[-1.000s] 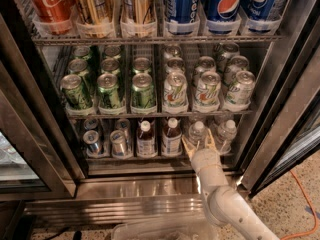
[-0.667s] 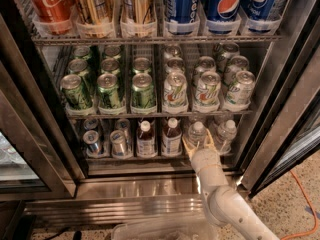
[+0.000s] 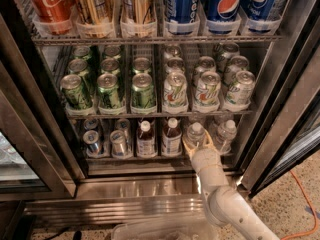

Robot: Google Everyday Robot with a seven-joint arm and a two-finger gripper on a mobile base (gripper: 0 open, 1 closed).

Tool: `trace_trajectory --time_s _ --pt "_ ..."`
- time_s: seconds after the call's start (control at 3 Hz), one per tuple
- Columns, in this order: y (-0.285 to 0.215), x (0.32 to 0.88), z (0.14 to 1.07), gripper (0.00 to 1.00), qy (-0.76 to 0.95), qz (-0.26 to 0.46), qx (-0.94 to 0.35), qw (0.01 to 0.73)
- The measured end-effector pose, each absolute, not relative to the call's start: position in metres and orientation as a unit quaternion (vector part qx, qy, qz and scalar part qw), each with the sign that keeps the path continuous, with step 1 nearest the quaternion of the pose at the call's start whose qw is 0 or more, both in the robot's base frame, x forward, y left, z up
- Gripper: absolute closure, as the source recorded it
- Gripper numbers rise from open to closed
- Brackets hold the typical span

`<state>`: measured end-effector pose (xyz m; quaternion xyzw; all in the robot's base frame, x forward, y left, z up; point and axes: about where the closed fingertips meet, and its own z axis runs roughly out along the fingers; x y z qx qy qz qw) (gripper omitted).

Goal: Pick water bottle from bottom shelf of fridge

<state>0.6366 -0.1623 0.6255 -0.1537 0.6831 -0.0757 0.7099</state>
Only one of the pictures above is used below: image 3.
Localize red Coca-Cola can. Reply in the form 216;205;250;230
31;0;71;35

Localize green can second row left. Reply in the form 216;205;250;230
68;59;92;85

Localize white can second row middle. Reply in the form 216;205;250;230
193;56;216;81

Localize white diet can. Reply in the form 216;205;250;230
193;71;221;113
224;71;255;112
162;71;188;114

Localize wire shelf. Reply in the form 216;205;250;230
32;35;283;46
67;110;253;120

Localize white diet can front left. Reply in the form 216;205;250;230
162;71;188;114

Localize green can front right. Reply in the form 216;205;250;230
131;73;156;109

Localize white can second row left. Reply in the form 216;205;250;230
164;57;185;74

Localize green can front middle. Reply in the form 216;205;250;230
97;73;123;113

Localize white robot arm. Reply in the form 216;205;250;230
182;132;280;240

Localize blue Pepsi can middle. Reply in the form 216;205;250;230
206;0;240;34

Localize green can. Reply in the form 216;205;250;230
60;74;93;115
131;73;156;109
97;73;123;113

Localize white can second row right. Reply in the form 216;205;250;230
223;56;249;86

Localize silver can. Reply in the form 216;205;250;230
110;130;131;159
83;130;103;157

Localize blue Pepsi can right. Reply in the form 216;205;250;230
247;0;283;33

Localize clear water bottle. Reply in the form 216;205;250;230
186;122;205;148
213;120;237;154

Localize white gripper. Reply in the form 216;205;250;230
182;130;229;194

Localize wire shelf middle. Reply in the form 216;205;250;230
67;110;253;120

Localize white can second row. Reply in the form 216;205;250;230
223;56;249;86
164;57;185;74
193;56;216;81

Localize fridge glass door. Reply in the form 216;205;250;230
240;17;320;198
0;16;76;201

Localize orange cable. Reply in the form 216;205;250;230
279;169;319;240

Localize gold can right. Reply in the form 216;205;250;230
122;0;156;37

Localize wire shelf upper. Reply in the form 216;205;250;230
32;35;283;46

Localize white diet can front right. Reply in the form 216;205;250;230
224;71;255;112

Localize clear plastic bin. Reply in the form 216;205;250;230
111;215;220;240

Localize green can second row middle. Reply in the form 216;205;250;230
100;58;121;77

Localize green can second row right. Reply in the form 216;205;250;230
132;57;152;74

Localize green can second row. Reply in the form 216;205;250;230
132;57;152;74
100;58;121;77
68;59;92;85

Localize silver can bottom left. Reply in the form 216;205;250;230
83;130;103;157

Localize silver can bottom right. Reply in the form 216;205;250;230
110;130;131;159

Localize fridge glass door right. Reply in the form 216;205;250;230
240;17;320;198

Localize brown tea bottle right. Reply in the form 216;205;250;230
161;118;182;157

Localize gold can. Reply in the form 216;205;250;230
122;0;156;37
75;0;113;38

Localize green can front left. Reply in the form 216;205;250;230
60;74;93;115

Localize blue Pepsi can left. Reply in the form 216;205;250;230
164;0;199;34

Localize brown tea bottle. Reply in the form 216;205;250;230
137;121;156;158
161;118;182;157

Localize white diet can front middle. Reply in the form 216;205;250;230
193;71;221;113

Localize fridge glass door left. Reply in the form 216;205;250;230
0;16;76;201

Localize brown tea bottle left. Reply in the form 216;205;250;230
137;121;156;158

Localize blue pepsi can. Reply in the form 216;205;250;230
164;0;199;34
247;0;283;33
206;0;240;34

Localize gold can left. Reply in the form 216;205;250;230
75;0;113;38

